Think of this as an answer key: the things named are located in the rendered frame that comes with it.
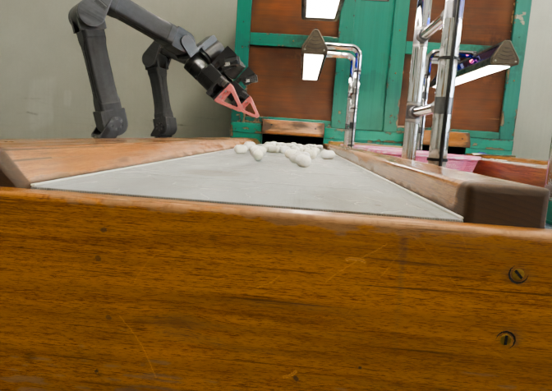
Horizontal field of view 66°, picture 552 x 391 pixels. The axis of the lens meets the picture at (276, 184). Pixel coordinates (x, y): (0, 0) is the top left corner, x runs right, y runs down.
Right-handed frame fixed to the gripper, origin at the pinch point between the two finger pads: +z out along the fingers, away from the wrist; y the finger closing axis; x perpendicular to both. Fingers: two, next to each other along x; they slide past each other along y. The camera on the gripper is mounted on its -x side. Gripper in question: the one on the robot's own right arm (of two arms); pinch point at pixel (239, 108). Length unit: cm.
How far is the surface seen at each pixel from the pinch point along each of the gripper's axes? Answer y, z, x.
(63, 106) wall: 157, -109, 89
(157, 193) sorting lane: -95, 13, 4
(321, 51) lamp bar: 6.6, 5.4, -29.0
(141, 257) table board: -99, 16, 6
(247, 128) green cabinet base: 85, -2, 9
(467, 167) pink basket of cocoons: -27, 50, -28
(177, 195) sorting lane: -95, 15, 3
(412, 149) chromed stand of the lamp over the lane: -54, 33, -18
